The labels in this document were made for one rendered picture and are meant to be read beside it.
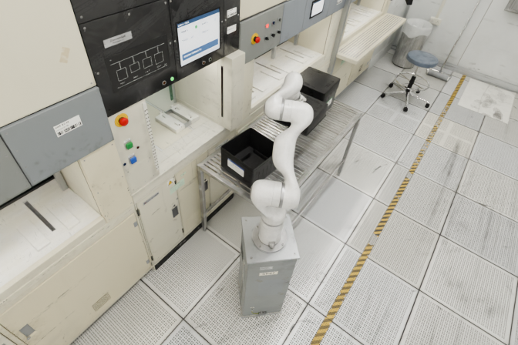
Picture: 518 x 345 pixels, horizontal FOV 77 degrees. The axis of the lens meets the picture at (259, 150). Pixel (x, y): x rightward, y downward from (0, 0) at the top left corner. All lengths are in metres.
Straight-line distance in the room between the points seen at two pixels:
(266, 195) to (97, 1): 0.99
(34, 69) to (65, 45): 0.13
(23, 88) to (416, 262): 2.73
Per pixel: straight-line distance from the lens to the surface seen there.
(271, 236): 1.70
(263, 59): 3.06
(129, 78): 1.52
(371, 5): 4.65
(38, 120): 1.38
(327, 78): 2.63
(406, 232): 3.10
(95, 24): 1.37
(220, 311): 2.45
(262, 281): 1.97
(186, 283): 2.54
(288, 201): 1.47
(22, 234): 1.96
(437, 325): 2.80
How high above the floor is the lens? 2.30
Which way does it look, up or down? 44 degrees down
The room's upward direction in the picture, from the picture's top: 6 degrees clockwise
